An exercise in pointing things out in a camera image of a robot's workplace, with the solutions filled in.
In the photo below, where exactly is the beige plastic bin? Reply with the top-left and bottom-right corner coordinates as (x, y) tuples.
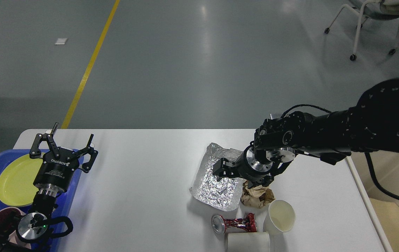
(346, 151), (399, 252)

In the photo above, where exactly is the left metal floor plate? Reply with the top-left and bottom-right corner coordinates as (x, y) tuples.
(269, 113), (284, 119)

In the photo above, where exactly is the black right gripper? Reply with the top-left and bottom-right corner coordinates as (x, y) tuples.
(212, 145), (277, 189)

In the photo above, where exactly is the yellow plastic plate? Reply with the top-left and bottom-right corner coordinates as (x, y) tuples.
(0, 154), (42, 207)

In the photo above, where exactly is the crumpled brown paper ball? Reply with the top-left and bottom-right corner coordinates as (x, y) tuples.
(240, 184), (276, 209)

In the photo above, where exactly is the upright white paper cup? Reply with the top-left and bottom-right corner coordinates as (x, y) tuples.
(263, 199), (296, 236)

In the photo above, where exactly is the lying white paper cup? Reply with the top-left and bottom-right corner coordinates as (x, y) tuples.
(227, 232), (271, 252)

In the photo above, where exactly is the white framed office chair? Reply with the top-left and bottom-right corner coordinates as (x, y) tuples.
(324, 0), (399, 62)

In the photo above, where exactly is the crushed red soda can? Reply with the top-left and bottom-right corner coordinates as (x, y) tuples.
(211, 212), (257, 235)

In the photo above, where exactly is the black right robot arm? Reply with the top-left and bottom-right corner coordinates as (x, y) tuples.
(212, 78), (399, 200)

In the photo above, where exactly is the aluminium foil tray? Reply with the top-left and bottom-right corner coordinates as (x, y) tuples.
(189, 142), (245, 211)

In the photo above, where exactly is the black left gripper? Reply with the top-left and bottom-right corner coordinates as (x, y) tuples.
(29, 122), (99, 194)

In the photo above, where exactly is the pink mug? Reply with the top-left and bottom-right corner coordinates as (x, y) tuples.
(0, 207), (31, 249)

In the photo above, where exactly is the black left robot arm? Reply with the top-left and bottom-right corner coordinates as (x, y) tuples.
(0, 123), (98, 252)

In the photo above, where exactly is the white floor marker tag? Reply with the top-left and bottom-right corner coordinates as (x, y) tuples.
(55, 38), (68, 45)

